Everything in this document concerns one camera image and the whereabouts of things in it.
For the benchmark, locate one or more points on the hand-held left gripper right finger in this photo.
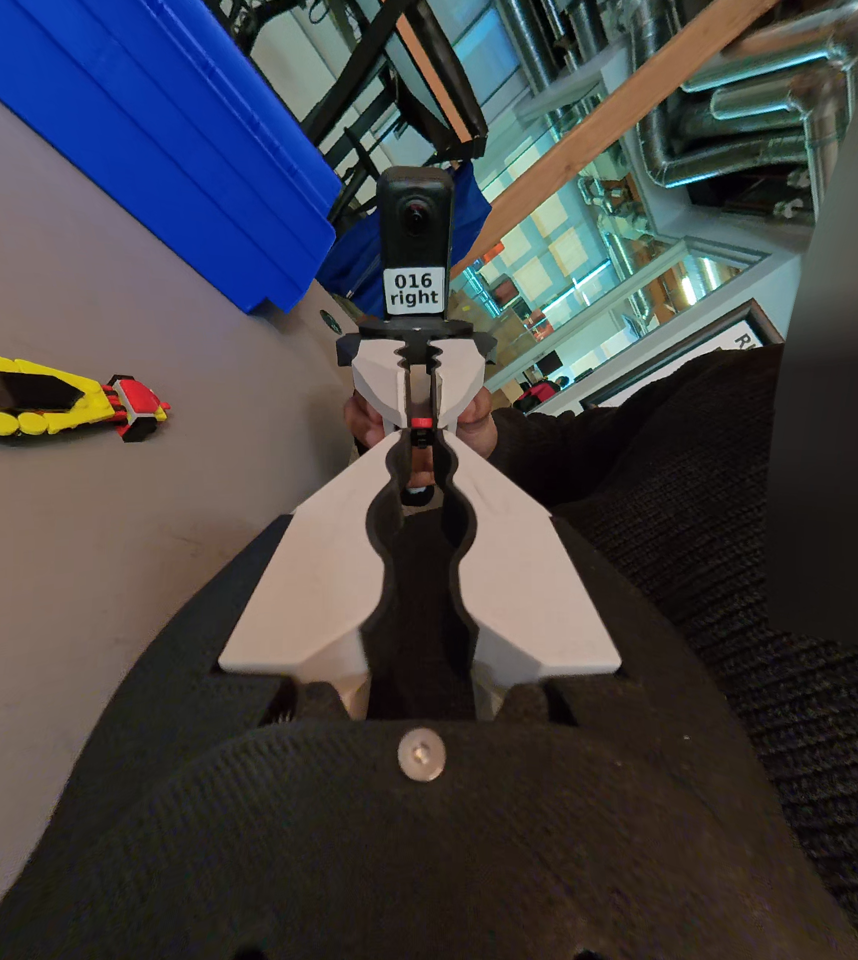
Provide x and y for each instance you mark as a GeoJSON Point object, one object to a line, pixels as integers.
{"type": "Point", "coordinates": [534, 592]}

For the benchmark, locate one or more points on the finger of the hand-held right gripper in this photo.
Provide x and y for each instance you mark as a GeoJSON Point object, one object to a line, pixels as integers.
{"type": "Point", "coordinates": [462, 382]}
{"type": "Point", "coordinates": [376, 382]}

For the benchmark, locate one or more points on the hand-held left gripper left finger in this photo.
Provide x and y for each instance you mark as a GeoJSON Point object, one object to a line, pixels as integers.
{"type": "Point", "coordinates": [301, 592]}

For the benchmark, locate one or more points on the black lego part red stud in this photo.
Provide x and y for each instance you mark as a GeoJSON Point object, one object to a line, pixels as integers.
{"type": "Point", "coordinates": [421, 424]}

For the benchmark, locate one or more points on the person's right forearm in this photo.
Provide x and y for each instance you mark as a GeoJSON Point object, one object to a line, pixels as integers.
{"type": "Point", "coordinates": [624, 435]}

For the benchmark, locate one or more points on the yellow red lego car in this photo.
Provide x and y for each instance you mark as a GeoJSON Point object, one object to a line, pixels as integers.
{"type": "Point", "coordinates": [46, 397]}

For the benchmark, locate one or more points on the person's right hand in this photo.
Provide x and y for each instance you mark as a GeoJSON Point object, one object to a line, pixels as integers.
{"type": "Point", "coordinates": [477, 427]}

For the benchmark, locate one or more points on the wooden beam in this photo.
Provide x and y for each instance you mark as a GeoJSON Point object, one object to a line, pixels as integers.
{"type": "Point", "coordinates": [609, 127]}

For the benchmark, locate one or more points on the black framed sign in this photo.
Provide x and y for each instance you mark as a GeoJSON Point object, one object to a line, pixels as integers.
{"type": "Point", "coordinates": [684, 360]}

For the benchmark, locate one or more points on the person's black sweater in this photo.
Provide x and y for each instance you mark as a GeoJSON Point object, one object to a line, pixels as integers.
{"type": "Point", "coordinates": [811, 750]}

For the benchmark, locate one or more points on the silver ventilation ducts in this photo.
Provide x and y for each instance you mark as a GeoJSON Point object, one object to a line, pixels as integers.
{"type": "Point", "coordinates": [736, 112]}

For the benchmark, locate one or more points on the black frame table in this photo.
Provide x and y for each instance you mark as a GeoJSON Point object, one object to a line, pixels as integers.
{"type": "Point", "coordinates": [414, 75]}

